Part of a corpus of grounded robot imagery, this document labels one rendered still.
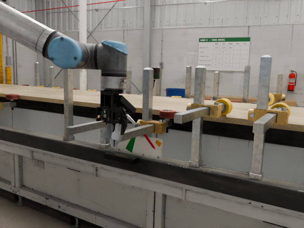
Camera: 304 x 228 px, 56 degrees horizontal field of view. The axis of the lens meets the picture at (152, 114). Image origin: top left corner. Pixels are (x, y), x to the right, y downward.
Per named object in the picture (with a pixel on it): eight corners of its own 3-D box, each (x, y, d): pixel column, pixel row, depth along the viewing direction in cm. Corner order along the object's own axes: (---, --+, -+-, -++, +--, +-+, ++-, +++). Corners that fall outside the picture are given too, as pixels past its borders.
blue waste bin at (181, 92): (183, 119, 684) (184, 88, 673) (160, 116, 707) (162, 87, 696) (190, 116, 737) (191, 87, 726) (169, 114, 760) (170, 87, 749)
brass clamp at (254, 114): (286, 125, 100) (287, 111, 100) (246, 121, 107) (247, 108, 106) (287, 123, 106) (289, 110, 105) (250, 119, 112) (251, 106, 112)
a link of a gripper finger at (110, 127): (99, 147, 104) (100, 122, 103) (110, 144, 109) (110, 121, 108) (106, 149, 103) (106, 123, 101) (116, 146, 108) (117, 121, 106)
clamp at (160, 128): (161, 134, 127) (161, 123, 127) (135, 130, 134) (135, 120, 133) (166, 132, 132) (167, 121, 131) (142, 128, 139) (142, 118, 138)
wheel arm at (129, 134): (120, 144, 107) (120, 133, 106) (112, 143, 109) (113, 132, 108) (172, 127, 144) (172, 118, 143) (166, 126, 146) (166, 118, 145)
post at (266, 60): (259, 183, 109) (271, 54, 102) (249, 181, 110) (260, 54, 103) (261, 180, 112) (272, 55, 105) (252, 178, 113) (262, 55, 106)
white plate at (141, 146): (161, 160, 128) (162, 139, 127) (115, 151, 141) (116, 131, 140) (162, 160, 129) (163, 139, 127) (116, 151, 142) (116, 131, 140)
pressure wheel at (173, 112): (170, 135, 138) (171, 111, 136) (156, 132, 142) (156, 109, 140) (177, 132, 145) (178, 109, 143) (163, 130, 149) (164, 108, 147)
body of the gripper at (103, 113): (95, 123, 102) (96, 89, 100) (111, 120, 109) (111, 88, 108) (112, 125, 98) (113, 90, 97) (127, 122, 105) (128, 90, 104)
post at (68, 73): (68, 141, 158) (67, 58, 151) (62, 140, 160) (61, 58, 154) (74, 140, 162) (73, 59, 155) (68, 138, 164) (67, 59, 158)
